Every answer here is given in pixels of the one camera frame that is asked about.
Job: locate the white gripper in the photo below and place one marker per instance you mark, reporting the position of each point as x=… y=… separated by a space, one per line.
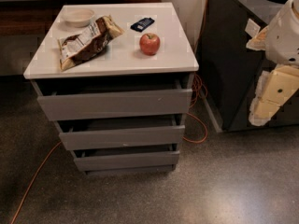
x=282 y=42

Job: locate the grey drawer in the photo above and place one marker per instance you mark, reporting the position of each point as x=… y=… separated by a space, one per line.
x=116 y=104
x=121 y=132
x=102 y=159

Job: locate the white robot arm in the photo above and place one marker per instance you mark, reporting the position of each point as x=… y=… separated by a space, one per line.
x=280 y=41

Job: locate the grey drawer cabinet white top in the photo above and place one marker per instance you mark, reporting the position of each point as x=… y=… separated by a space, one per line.
x=122 y=66

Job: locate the grey top drawer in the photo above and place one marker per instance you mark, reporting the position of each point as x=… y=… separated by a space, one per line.
x=116 y=104

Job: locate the grey bottom drawer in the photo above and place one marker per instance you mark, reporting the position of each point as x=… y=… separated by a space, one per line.
x=102 y=159

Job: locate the white label on bin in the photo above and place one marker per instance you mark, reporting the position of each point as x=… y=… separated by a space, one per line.
x=252 y=28

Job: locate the black waste bin cabinet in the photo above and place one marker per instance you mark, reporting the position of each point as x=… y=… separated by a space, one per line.
x=230 y=70

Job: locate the red apple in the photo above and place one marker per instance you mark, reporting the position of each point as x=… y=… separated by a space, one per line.
x=149 y=43

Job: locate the brown chip bag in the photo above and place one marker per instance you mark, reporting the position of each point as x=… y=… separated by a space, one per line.
x=78 y=49

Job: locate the white bowl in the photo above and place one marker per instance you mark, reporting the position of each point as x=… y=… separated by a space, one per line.
x=78 y=17

